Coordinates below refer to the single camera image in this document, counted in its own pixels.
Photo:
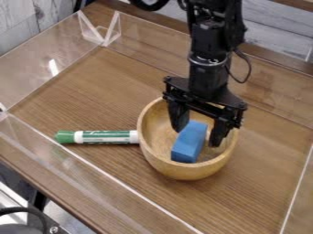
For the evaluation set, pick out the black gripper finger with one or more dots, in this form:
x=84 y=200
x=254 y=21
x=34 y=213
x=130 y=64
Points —
x=179 y=115
x=218 y=132

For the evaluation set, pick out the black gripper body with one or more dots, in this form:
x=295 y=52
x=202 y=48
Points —
x=204 y=92

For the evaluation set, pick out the blue rectangular block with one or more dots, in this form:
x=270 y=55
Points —
x=189 y=143

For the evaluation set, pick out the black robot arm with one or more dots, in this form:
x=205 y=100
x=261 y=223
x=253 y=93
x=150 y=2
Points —
x=217 y=32

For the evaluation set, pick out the brown wooden bowl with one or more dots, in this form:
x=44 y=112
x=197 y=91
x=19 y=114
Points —
x=157 y=137

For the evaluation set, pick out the green and white marker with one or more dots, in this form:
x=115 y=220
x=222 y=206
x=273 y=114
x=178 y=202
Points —
x=97 y=137

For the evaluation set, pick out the clear acrylic corner bracket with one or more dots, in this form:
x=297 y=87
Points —
x=98 y=34

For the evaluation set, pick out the black metal base bracket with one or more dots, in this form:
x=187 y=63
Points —
x=50 y=226

